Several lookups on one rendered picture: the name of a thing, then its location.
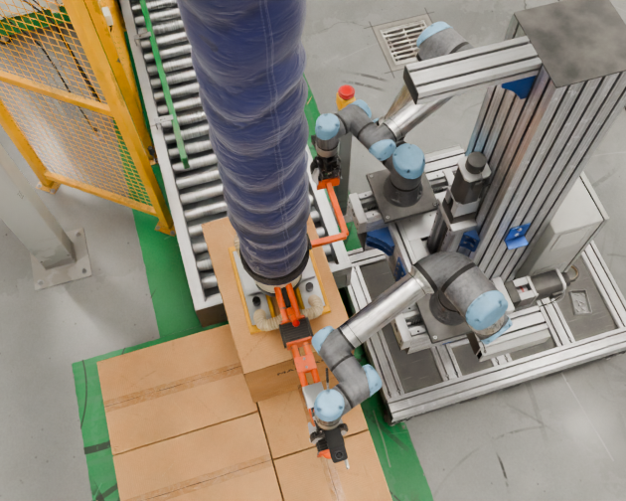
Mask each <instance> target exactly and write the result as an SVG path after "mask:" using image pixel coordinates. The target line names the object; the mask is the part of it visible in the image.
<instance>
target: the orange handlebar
mask: <svg viewBox="0 0 626 501"><path fill-rule="evenodd" d="M325 186H326V189H327V192H328V195H329V198H330V201H331V204H332V207H333V209H334V212H335V215H336V218H337V221H338V224H339V227H340V230H341V233H340V234H337V235H333V236H329V237H325V238H321V239H317V240H314V241H311V244H312V248H316V247H320V246H323V245H327V244H331V243H334V242H338V241H342V240H345V239H346V238H347V236H348V235H349V231H348V229H347V226H346V223H345V220H344V217H343V214H342V212H341V209H340V206H339V203H338V200H337V197H336V195H335V192H334V189H333V186H332V183H331V182H329V183H326V184H325ZM285 287H286V290H287V293H288V297H289V300H290V304H291V307H292V309H293V311H294V313H295V315H296V316H301V314H300V310H299V307H298V304H297V300H296V297H295V294H294V290H293V287H292V284H291V283H289V284H287V285H286V286H285ZM274 292H275V295H276V299H277V302H278V306H279V309H280V313H281V316H282V320H286V319H289V317H288V314H287V311H286V306H285V303H284V299H283V296H282V292H281V289H280V287H274ZM290 348H291V351H292V355H293V358H294V363H295V366H296V370H297V373H298V376H299V379H300V383H301V386H302V387H305V386H308V382H307V379H306V375H305V374H307V373H310V372H311V375H312V378H313V382H314V384H315V383H319V382H321V380H320V377H319V374H318V370H317V366H316V363H315V359H314V356H313V353H312V350H311V347H310V344H309V342H304V343H303V348H304V351H305V356H301V357H300V355H299V351H298V348H297V345H293V346H291V347H290Z"/></svg>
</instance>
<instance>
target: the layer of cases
mask: <svg viewBox="0 0 626 501"><path fill-rule="evenodd" d="M96 364H97V369H98V374H99V380H100V386H101V392H102V398H103V404H104V410H105V415H106V421H107V427H108V433H109V439H110V445H111V451H112V455H114V456H113V462H114V468H115V474H116V480H117V486H118V492H119V497H120V501H392V499H391V494H390V491H389V488H388V485H387V482H386V479H385V476H384V473H383V470H382V467H381V464H380V461H379V458H378V455H377V452H376V449H375V446H374V443H373V440H372V437H371V434H370V432H369V431H368V426H367V423H366V420H365V417H364V414H363V411H362V408H361V405H360V404H358V405H357V406H356V407H354V408H353V409H351V410H350V411H349V412H347V413H346V414H345V415H343V416H342V422H343V423H346V424H347V426H348V429H349V430H348V431H347V433H346V434H344V435H343V438H344V441H345V447H346V450H347V454H348V458H347V459H348V462H349V465H350V467H349V469H348V470H347V468H346V465H345V461H344V460H343V461H340V462H337V463H334V462H333V461H332V459H328V458H325V457H324V456H321V457H317V452H318V450H317V447H316V443H315V444H314V443H311V442H310V440H309V437H310V434H309V429H308V422H311V424H312V420H311V417H310V414H309V412H308V409H307V407H306V405H305V404H306V402H305V399H304V396H303V394H302V393H303V392H302V388H300V389H297V390H294V391H290V392H287V393H284V394H281V395H278V396H275V397H272V398H269V399H266V400H262V401H259V402H256V403H254V402H253V400H252V398H251V395H250V392H249V389H248V386H247V383H246V380H245V378H244V375H243V372H242V368H241V365H240V361H239V358H238V354H237V351H236V347H235V341H234V338H233V334H232V331H231V327H230V324H227V325H224V326H220V327H217V328H213V329H210V330H206V331H203V332H199V333H196V334H192V335H189V336H185V337H182V338H178V339H175V340H171V341H168V342H164V343H161V344H157V345H154V346H150V347H147V348H144V349H140V350H137V351H133V352H130V353H126V354H123V355H119V356H116V357H112V358H109V359H105V360H102V361H98V362H96ZM312 425H313V424H312Z"/></svg>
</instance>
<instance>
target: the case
mask: <svg viewBox="0 0 626 501"><path fill-rule="evenodd" d="M201 227H202V230H203V234H204V237H205V241H206V244H207V248H208V251H209V255H210V258H211V262H212V265H213V269H214V272H215V276H216V279H217V283H218V286H219V290H220V293H221V297H222V300H223V304H224V307H225V311H226V314H227V318H228V321H229V324H230V327H231V331H232V334H233V338H234V341H235V347H236V351H237V354H238V358H239V361H240V365H241V368H242V372H243V375H244V378H245V380H246V383H247V386H248V389H249V392H250V395H251V398H252V400H253V402H254V403H256V402H259V401H262V400H266V399H269V398H272V397H275V396H278V395H281V394H284V393H287V392H290V391H294V390H297V389H300V388H302V386H301V383H300V379H299V376H298V373H297V370H296V366H295V363H294V358H293V355H292V351H291V350H289V351H288V350H287V348H284V345H283V342H282V338H281V335H280V331H279V328H278V329H277V328H276V329H273V330H270V331H262V332H258V333H254V334H250V333H249V330H248V326H247V322H246V318H245V314H244V310H243V307H242V303H241V299H240V295H239V291H238V287H237V284H236V280H235V273H234V269H233V265H232V262H231V258H230V254H229V250H228V248H230V247H234V246H235V244H234V242H235V241H234V239H235V235H236V231H235V229H234V228H233V226H232V224H231V222H230V220H229V217H226V218H222V219H219V220H215V221H212V222H208V223H205V224H201ZM307 233H308V235H309V238H310V241H314V240H317V239H319V237H318V234H317V231H316V229H315V226H314V223H313V221H312V218H311V215H309V219H308V221H307ZM312 252H313V255H314V258H315V261H316V264H317V267H318V271H319V274H320V277H321V280H322V283H323V286H324V289H325V292H326V296H327V299H328V302H329V305H330V308H331V312H330V313H327V314H324V315H320V316H319V317H316V318H315V319H314V318H313V319H311V320H309V322H310V325H311V329H312V332H313V335H315V334H316V333H317V332H318V331H319V330H321V329H323V328H324V327H326V326H332V327H333V328H334V329H336V328H338V327H339V326H340V325H341V324H343V323H344V322H345V321H347V320H348V319H349V317H348V314H347V312H346V309H345V306H344V304H343V301H342V298H341V295H340V293H339V290H338V287H337V285H336V282H335V279H334V276H333V274H332V271H331V268H330V266H329V263H328V260H327V258H326V256H325V253H324V250H323V248H322V246H320V247H316V248H312ZM270 299H271V302H272V306H273V310H274V313H275V317H276V316H278V315H279V314H280V309H279V306H278V302H277V299H276V297H272V296H270ZM310 347H311V350H312V353H313V356H314V359H315V363H316V366H317V370H318V374H319V377H320V380H321V382H322V381H325V380H326V372H325V370H326V368H328V366H327V365H326V364H325V362H324V361H323V360H322V358H321V357H320V356H319V355H318V353H317V351H316V350H315V348H314V347H313V345H312V344H310ZM328 374H329V379H331V378H334V377H335V376H334V375H333V374H332V372H331V371H330V369H329V368H328Z"/></svg>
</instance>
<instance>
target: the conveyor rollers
mask: <svg viewBox="0 0 626 501"><path fill-rule="evenodd" d="M146 4H147V8H148V11H152V10H156V9H160V8H165V7H169V6H174V5H178V3H177V0H151V1H147V2H146ZM131 6H132V11H133V13H134V14H138V13H142V9H141V5H140V3H138V4H133V5H131ZM149 16H150V19H151V23H154V22H158V21H163V20H167V19H171V18H176V17H180V16H181V15H180V12H179V8H178V7H175V8H171V9H166V10H162V11H158V12H153V13H149ZM135 23H136V24H137V26H141V25H145V21H144V17H143V15H140V16H136V17H135ZM152 27H153V31H154V34H155V35H157V34H162V33H166V32H170V31H175V30H179V29H183V28H184V25H183V22H182V19H178V20H174V21H170V22H165V23H161V24H157V25H152ZM183 41H188V38H187V35H186V32H185V31H183V32H178V33H174V34H170V35H165V36H161V37H157V38H156V42H157V45H158V47H162V46H166V45H170V44H175V43H179V42H183ZM141 47H142V48H143V50H144V51H145V50H149V49H152V47H151V43H150V40H149V39H148V40H144V41H141ZM191 47H192V46H191V44H190V43H188V44H184V45H179V46H175V47H171V48H167V49H162V50H159V53H160V57H161V60H163V59H168V58H172V57H176V56H180V55H185V54H189V53H192V50H191ZM144 57H145V58H144V59H145V60H146V63H151V62H155V59H154V55H153V52H149V53H145V54H144ZM162 64H163V68H164V72H165V73H166V72H170V71H175V70H179V69H182V68H186V67H190V66H192V65H193V64H192V59H191V56H190V57H186V58H182V59H177V60H173V61H169V62H165V63H162ZM147 69H148V73H149V75H150V76H154V75H158V70H157V66H156V65H152V66H148V67H147ZM166 79H167V83H168V85H170V84H178V83H182V82H186V81H190V80H194V79H196V74H195V71H194V70H188V71H184V72H180V73H176V74H172V75H168V76H166ZM151 85H152V86H153V88H158V87H162V85H161V82H160V78H156V79H152V80H151ZM169 90H170V93H171V97H172V98H176V97H180V96H184V95H188V94H192V93H196V92H199V84H198V83H190V84H186V85H182V86H178V87H173V88H169ZM154 95H155V96H154V98H155V99H156V102H159V101H163V100H165V96H164V92H163V90H161V91H157V92H154ZM173 104H174V108H175V112H178V111H182V110H186V109H190V108H194V107H198V106H202V104H201V100H200V97H199V96H196V97H192V98H188V99H184V100H180V101H176V102H173ZM157 107H158V112H159V114H160V116H162V115H166V114H169V111H168V107H167V104H163V105H159V106H157ZM177 119H178V123H179V126H182V125H186V124H190V123H194V122H198V121H202V120H206V119H207V117H206V115H205V113H204V110H199V111H195V112H191V113H187V114H183V115H179V116H177ZM161 123H162V124H161V126H163V129H164V130H166V129H170V128H173V126H172V123H171V120H169V121H165V122H161ZM181 134H182V138H183V140H187V139H191V138H195V137H199V136H203V135H207V134H209V124H204V125H200V126H196V127H192V128H188V129H184V130H181ZM165 141H166V142H167V144H171V143H175V142H176V138H175V134H174V132H172V133H168V134H165ZM185 149H186V153H187V155H189V154H193V153H197V152H201V151H205V150H209V149H213V147H212V144H211V140H210V139H206V140H202V141H198V142H194V143H190V144H186V145H185ZM168 150H169V155H170V157H171V159H174V158H178V157H180V153H179V149H178V147H174V148H170V149H168ZM217 163H218V159H217V156H216V154H215V153H213V154H209V155H206V156H202V157H198V158H194V159H190V160H189V164H190V168H187V169H184V166H183V163H182V162H178V163H174V164H172V166H173V168H172V169H173V170H174V173H175V174H178V173H182V172H186V171H189V170H193V169H197V168H201V167H205V166H209V165H213V164H217ZM218 179H221V177H220V175H219V171H218V169H214V170H210V171H207V172H203V173H199V174H195V175H191V176H187V177H183V178H180V179H176V182H177V183H176V185H177V186H178V188H179V189H183V188H187V187H191V186H195V185H199V184H202V183H206V182H210V181H214V180H218ZM220 195H223V184H221V185H217V186H213V187H209V188H205V189H202V190H198V191H194V192H190V193H186V194H182V195H180V197H181V199H180V200H181V202H182V204H183V205H187V204H190V203H194V202H198V201H202V200H206V199H209V198H213V197H217V196H220ZM227 210H228V206H227V204H226V202H225V201H220V202H216V203H213V204H209V205H206V206H202V207H198V208H194V209H191V210H187V211H185V212H184V213H185V215H184V216H185V218H186V220H187V222H188V221H191V220H195V219H199V218H202V217H205V216H209V215H213V214H217V213H220V212H224V211H227ZM310 215H311V218H312V221H313V223H314V222H318V221H320V219H319V214H318V212H317V211H314V212H310ZM188 229H189V234H190V236H191V238H193V237H197V236H200V235H203V230H202V227H201V224H199V225H195V226H192V227H189V228H188ZM316 231H317V234H318V237H319V239H321V238H325V237H326V236H325V231H324V229H323V228H322V227H321V228H317V229H316ZM322 248H323V250H324V253H325V255H329V254H331V248H330V246H329V244H327V245H323V246H322ZM193 251H194V252H195V254H198V253H202V252H206V251H208V248H207V244H206V241H203V242H199V243H195V244H193ZM197 264H198V265H197V267H198V269H199V271H200V272H201V271H204V270H208V269H211V268H213V265H212V262H211V258H210V257H209V258H206V259H202V260H198V261H197ZM202 286H203V287H204V289H208V288H212V287H215V286H218V283H217V279H216V276H215V275H213V276H209V277H205V278H202Z"/></svg>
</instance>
